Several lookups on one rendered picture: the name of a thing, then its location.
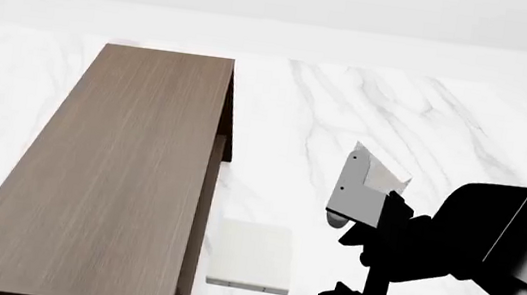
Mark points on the brown wooden cabinet shelf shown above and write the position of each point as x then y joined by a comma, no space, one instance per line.
104,173

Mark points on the grey white held box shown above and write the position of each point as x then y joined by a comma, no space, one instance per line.
355,196

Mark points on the white flat box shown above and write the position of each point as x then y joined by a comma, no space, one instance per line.
253,252

